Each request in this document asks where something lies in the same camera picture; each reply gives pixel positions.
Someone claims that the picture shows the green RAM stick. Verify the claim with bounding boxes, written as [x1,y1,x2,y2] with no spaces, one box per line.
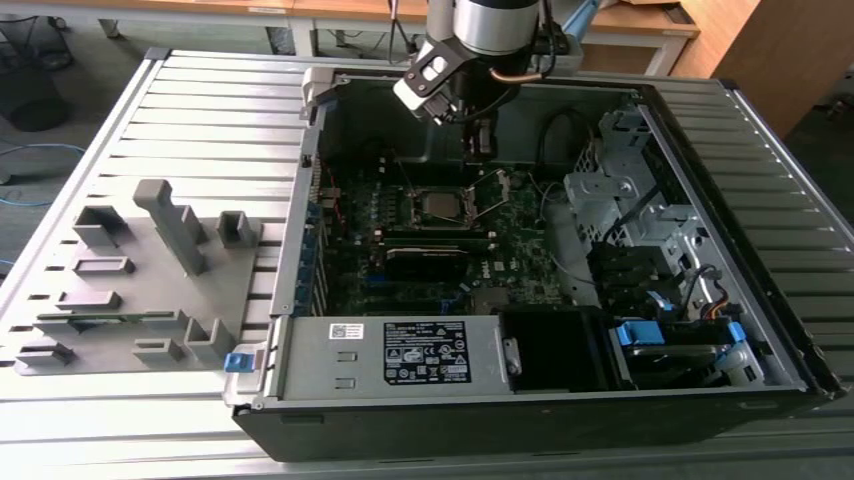
[36,310,179,322]
[380,234,499,250]

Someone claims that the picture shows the pale blue teach pendant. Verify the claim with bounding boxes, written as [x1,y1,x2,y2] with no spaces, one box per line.
[556,0,606,39]

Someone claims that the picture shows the blue disk carrier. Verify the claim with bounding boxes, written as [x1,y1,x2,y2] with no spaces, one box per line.
[610,319,747,362]

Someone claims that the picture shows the black graphics card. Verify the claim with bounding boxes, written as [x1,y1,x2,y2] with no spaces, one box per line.
[383,244,472,284]

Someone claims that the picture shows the black power supply label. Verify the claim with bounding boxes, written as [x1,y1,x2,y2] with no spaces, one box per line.
[382,320,474,385]

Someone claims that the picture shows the silver power supply unit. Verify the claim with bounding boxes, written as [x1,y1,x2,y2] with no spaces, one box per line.
[269,314,512,401]

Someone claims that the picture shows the black plastic bracket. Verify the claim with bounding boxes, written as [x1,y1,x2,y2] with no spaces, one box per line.
[586,242,686,314]

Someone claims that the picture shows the multicoloured power wires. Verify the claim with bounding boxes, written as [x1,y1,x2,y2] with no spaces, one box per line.
[679,263,739,324]

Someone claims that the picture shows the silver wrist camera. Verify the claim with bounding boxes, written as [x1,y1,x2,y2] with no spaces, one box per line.
[391,42,470,126]

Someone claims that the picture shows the grey case latch handle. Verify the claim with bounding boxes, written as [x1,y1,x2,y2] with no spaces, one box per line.
[299,67,352,124]

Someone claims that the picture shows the metal socket cover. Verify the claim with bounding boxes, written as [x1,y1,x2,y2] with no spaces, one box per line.
[466,168,519,221]

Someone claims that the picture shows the silver metal drive cage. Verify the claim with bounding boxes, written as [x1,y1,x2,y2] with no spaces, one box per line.
[563,97,712,261]

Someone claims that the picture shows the brown wooden cabinet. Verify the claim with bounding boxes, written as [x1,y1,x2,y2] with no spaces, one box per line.
[670,0,854,139]

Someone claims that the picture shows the black mesh waste bin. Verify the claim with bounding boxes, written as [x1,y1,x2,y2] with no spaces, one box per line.
[0,13,75,134]

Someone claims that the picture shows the CPU socket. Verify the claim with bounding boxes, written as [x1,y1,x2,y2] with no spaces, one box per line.
[402,183,487,232]

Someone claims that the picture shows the green motherboard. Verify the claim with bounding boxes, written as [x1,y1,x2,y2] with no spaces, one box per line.
[312,154,602,317]

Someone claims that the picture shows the black PC case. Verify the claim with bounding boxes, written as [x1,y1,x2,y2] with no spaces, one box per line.
[223,64,843,464]

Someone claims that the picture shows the grey parts rack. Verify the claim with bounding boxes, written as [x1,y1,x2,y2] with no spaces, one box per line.
[0,178,265,377]

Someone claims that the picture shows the black cable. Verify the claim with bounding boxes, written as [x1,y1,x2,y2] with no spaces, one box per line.
[535,107,599,166]

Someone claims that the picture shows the wooden desk white legs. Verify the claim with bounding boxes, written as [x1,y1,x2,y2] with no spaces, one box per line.
[39,0,295,40]
[285,0,702,76]

